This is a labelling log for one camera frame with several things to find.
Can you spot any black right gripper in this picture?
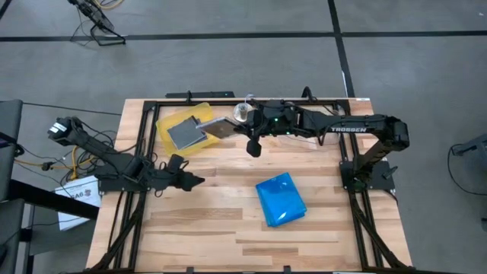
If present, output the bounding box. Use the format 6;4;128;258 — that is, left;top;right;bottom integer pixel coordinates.
232;100;304;138

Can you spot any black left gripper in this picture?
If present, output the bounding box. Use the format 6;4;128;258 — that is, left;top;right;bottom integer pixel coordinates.
150;170;207;193

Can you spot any clear jewel case black tray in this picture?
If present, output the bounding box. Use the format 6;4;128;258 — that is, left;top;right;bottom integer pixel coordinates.
167;116;209;151
196;116;244;140

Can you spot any blue jewel case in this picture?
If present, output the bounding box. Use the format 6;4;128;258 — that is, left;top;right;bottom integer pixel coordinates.
255;172;307;228

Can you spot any brass spool with white tag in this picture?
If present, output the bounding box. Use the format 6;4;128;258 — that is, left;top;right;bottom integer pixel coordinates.
233;93;255;123

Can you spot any black power bar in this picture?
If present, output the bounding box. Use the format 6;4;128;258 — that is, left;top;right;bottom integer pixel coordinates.
165;90;236;100

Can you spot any white printed paper sheet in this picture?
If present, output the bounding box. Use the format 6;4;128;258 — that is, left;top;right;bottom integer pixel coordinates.
55;175;103;232

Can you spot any black desk edge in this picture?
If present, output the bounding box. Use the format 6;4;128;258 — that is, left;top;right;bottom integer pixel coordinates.
0;178;100;221

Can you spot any black floor stand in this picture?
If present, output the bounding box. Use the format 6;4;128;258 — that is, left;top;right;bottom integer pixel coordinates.
68;0;126;46

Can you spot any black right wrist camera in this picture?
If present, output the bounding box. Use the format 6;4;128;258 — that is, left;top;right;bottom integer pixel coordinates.
246;139;263;158

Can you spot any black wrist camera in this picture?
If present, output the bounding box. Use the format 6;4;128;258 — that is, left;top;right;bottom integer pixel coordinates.
246;139;263;158
167;153;186;172

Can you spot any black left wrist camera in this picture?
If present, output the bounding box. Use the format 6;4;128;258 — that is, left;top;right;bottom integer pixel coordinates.
167;153;186;172

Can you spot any black aluminium rig frame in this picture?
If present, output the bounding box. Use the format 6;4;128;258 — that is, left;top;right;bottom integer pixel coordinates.
86;97;414;274

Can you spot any yellow floor cable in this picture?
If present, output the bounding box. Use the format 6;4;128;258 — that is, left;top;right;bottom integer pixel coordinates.
14;146;100;180

